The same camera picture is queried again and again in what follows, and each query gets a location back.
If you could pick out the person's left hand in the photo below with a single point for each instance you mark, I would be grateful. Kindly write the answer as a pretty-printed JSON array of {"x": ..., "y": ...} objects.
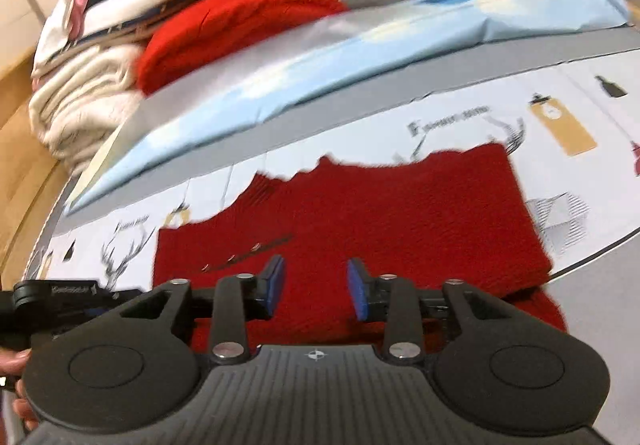
[{"x": 12, "y": 364}]

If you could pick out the red folded blanket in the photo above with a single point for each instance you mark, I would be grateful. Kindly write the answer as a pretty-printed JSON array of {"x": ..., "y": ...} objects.
[{"x": 240, "y": 15}]

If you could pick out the light blue duvet cover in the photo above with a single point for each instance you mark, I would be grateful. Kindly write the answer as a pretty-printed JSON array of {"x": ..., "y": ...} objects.
[{"x": 350, "y": 55}]

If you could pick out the wooden bed frame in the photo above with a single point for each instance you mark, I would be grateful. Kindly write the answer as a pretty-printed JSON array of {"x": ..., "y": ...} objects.
[{"x": 25, "y": 165}]

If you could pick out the cream fleece folded blanket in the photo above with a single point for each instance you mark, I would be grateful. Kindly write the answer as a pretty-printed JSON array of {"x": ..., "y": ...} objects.
[{"x": 75, "y": 125}]

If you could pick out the dark red knit sweater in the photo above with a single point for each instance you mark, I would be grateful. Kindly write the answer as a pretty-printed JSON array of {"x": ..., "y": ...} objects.
[{"x": 375, "y": 215}]

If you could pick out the white and pink cloth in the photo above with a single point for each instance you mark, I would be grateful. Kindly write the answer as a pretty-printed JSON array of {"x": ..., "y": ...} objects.
[{"x": 65, "y": 20}]

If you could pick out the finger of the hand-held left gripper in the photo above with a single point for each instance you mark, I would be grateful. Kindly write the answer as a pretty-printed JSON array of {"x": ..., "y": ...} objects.
[{"x": 125, "y": 297}]

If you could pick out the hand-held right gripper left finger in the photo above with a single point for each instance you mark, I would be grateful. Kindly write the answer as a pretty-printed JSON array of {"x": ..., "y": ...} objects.
[{"x": 272, "y": 285}]

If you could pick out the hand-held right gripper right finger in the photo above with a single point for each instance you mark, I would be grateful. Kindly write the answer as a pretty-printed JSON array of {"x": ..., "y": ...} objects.
[{"x": 357, "y": 287}]

